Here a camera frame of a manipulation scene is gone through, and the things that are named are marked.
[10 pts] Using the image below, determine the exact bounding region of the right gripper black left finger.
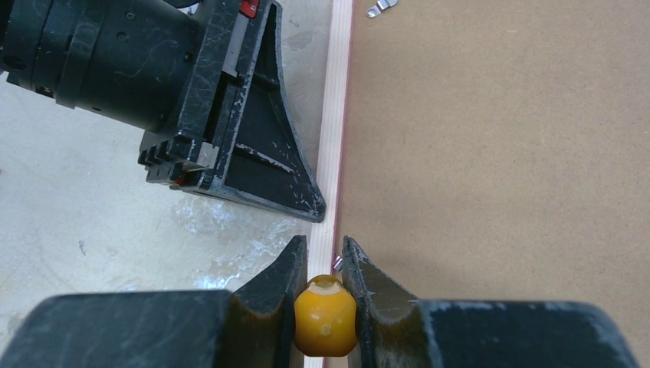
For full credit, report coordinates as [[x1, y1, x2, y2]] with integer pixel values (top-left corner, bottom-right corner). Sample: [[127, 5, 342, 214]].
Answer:
[[1, 235, 307, 367]]

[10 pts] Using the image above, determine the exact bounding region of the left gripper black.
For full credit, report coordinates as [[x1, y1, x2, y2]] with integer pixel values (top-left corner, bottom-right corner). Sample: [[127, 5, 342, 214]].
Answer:
[[1, 1, 327, 223]]

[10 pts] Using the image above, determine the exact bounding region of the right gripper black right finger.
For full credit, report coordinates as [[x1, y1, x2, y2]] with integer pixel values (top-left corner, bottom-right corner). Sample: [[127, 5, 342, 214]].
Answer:
[[342, 237, 638, 367]]

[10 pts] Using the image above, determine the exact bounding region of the yellow screwdriver small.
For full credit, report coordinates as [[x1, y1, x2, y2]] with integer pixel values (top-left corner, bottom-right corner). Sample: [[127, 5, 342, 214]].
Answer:
[[294, 274, 357, 357]]

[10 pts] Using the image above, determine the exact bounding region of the pink photo frame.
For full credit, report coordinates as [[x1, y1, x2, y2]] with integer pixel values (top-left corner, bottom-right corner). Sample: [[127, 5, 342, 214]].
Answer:
[[336, 1, 649, 366]]

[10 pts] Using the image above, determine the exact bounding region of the metal frame retaining clip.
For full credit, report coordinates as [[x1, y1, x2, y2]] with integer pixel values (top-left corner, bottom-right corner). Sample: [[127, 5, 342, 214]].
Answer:
[[366, 0, 399, 18]]

